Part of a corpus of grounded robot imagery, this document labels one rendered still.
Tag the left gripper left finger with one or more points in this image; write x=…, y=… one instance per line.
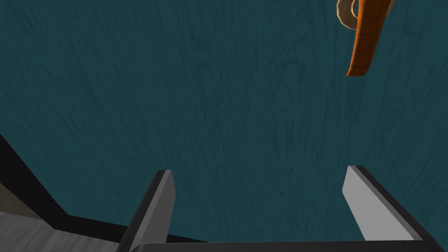
x=154, y=213

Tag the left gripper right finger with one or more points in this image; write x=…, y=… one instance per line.
x=376, y=206

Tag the teal door leaf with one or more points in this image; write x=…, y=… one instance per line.
x=224, y=105

